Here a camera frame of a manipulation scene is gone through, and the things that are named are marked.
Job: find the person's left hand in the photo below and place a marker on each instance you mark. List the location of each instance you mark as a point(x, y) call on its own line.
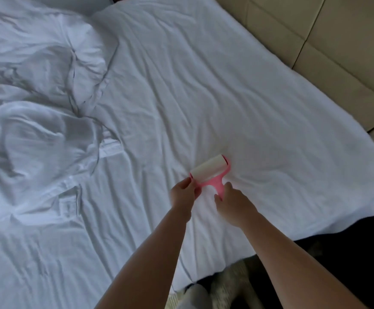
point(185, 197)

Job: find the person's right hand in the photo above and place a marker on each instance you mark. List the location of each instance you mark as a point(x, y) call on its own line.
point(237, 208)

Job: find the pink lint roller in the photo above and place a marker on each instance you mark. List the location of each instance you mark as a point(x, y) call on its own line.
point(209, 167)

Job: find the white bed sheet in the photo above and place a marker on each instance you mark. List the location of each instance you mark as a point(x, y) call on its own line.
point(238, 112)

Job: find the person's left forearm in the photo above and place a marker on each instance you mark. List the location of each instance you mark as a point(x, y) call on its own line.
point(148, 267)

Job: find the person's right forearm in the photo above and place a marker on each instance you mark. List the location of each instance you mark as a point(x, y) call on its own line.
point(290, 267)

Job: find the white duvet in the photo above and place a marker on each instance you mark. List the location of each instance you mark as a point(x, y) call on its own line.
point(32, 138)

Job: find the beige padded headboard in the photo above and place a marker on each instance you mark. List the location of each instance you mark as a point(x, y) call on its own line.
point(347, 54)

